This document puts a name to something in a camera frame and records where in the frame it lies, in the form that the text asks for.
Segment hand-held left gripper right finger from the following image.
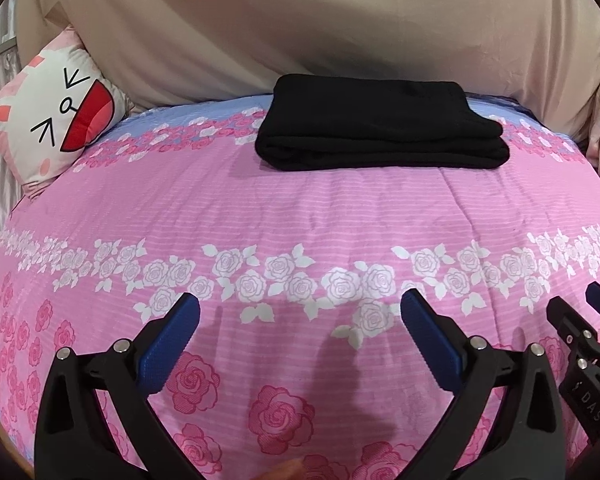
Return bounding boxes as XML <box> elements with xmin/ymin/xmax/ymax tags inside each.
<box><xmin>401</xmin><ymin>289</ymin><xmax>579</xmax><ymax>480</ymax></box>

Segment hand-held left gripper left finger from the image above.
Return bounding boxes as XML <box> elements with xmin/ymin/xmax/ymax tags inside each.
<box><xmin>34</xmin><ymin>292</ymin><xmax>202</xmax><ymax>480</ymax></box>

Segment black pants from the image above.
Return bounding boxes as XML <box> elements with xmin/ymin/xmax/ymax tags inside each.
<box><xmin>254</xmin><ymin>74</ymin><xmax>511</xmax><ymax>171</ymax></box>

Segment pink rose print bedspread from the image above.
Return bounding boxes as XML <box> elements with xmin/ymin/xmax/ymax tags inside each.
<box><xmin>0</xmin><ymin>92</ymin><xmax>600</xmax><ymax>480</ymax></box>

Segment white cat face pillow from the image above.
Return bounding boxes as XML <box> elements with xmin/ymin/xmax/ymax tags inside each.
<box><xmin>0</xmin><ymin>27</ymin><xmax>136</xmax><ymax>196</ymax></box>

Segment pale pink satin fabric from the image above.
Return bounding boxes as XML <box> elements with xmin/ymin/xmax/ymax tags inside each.
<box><xmin>0</xmin><ymin>0</ymin><xmax>46</xmax><ymax>241</ymax></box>

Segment beige draped cloth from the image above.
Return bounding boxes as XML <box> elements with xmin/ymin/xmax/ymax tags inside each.
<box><xmin>15</xmin><ymin>0</ymin><xmax>600</xmax><ymax>136</ymax></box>

